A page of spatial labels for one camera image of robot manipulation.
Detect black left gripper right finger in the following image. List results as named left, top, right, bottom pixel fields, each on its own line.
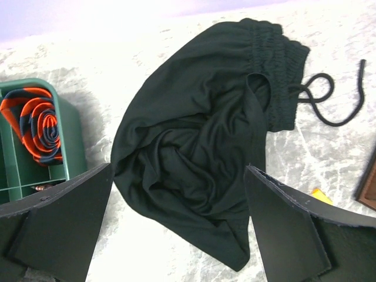
left=244, top=166, right=375, bottom=281

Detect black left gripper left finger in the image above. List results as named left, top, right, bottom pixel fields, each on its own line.
left=1, top=163, right=113, bottom=281

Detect brown wooden desk organizer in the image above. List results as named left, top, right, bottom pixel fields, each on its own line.
left=354, top=149, right=375, bottom=210

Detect pink brown rolled tie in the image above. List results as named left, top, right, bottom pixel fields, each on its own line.
left=32, top=183, right=53, bottom=192

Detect yellow cap white marker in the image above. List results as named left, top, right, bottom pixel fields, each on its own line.
left=311, top=188, right=333, bottom=205

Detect green compartment tray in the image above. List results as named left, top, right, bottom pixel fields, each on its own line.
left=1, top=78, right=87, bottom=203

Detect orange navy striped rolled tie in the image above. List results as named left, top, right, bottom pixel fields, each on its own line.
left=1, top=87, right=63, bottom=166

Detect black drawstring shorts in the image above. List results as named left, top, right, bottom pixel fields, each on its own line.
left=110, top=17, right=368, bottom=273

